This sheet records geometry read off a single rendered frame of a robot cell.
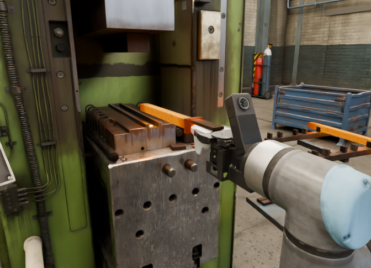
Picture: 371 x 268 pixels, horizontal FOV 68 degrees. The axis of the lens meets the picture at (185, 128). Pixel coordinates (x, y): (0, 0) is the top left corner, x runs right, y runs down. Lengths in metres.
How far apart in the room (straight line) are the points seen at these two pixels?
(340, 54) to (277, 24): 2.23
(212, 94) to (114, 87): 0.45
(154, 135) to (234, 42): 0.53
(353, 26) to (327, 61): 1.08
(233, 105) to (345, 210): 0.24
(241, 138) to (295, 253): 0.19
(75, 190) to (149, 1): 0.64
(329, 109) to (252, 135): 3.88
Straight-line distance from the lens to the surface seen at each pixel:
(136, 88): 1.33
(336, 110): 4.32
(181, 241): 1.01
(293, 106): 4.62
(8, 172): 0.66
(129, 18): 0.81
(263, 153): 0.44
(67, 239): 1.09
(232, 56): 1.18
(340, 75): 9.10
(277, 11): 10.05
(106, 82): 1.29
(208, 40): 1.07
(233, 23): 1.18
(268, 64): 8.04
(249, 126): 0.50
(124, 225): 0.88
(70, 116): 0.93
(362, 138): 1.13
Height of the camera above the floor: 1.20
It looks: 15 degrees down
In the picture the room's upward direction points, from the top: straight up
